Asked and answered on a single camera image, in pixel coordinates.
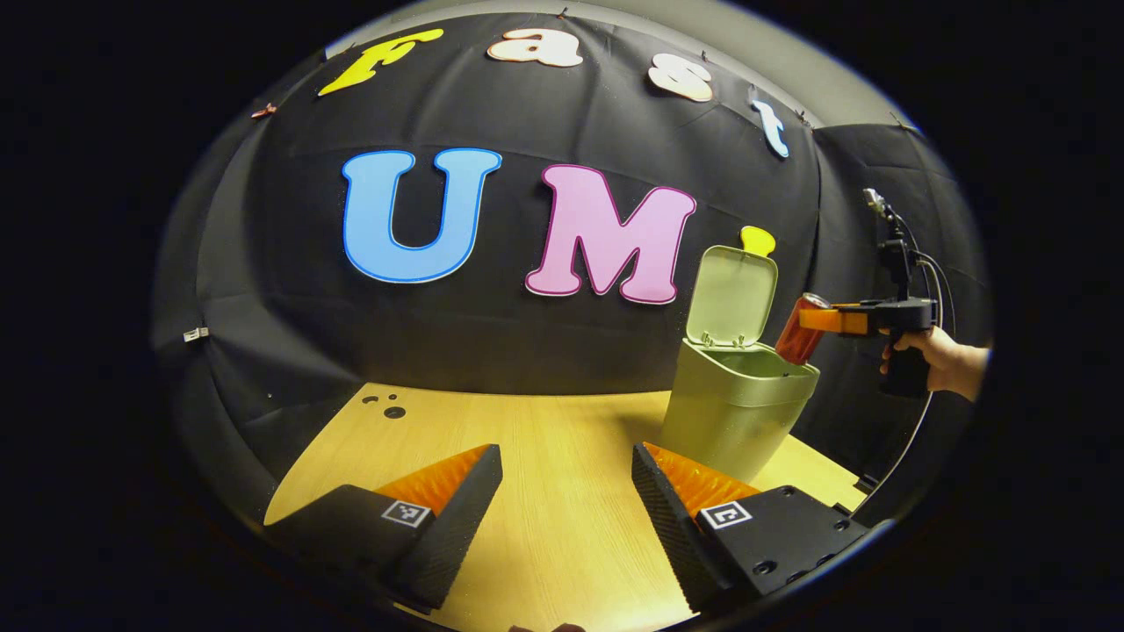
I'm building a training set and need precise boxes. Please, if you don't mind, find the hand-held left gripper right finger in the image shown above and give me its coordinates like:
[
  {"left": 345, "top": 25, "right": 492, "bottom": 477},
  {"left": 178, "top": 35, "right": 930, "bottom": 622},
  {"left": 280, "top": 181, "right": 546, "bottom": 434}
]
[{"left": 630, "top": 441, "right": 895, "bottom": 617}]

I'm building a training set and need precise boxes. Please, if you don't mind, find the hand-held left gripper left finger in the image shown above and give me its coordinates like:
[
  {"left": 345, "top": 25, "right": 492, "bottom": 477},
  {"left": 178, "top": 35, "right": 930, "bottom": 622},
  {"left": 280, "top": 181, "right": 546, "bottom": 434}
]
[{"left": 263, "top": 443, "right": 505, "bottom": 614}]

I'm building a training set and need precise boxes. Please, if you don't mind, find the red pop can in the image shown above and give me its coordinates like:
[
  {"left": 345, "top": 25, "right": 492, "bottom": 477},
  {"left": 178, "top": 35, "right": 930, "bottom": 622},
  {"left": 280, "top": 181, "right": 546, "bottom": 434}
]
[{"left": 775, "top": 292, "right": 832, "bottom": 367}]

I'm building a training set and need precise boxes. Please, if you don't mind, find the green desktop garbage bin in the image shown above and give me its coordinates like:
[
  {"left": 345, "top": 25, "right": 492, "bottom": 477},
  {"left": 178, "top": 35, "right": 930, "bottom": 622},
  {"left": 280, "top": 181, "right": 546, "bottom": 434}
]
[{"left": 660, "top": 245, "right": 822, "bottom": 484}]

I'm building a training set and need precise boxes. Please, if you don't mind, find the wooden desktop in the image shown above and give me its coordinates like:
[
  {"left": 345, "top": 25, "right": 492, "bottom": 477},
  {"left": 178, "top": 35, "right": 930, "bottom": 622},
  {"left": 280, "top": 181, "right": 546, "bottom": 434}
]
[{"left": 263, "top": 382, "right": 866, "bottom": 632}]

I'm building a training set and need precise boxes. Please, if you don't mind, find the black backdrop cloth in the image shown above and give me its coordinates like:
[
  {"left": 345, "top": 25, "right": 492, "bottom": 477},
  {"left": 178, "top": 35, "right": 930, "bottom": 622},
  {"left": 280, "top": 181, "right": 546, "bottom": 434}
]
[{"left": 151, "top": 11, "right": 993, "bottom": 528}]

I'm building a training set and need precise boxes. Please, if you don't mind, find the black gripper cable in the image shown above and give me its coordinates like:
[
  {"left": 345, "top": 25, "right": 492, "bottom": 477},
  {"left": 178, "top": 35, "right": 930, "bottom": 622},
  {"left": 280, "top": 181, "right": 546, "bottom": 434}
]
[{"left": 850, "top": 391, "right": 935, "bottom": 519}]

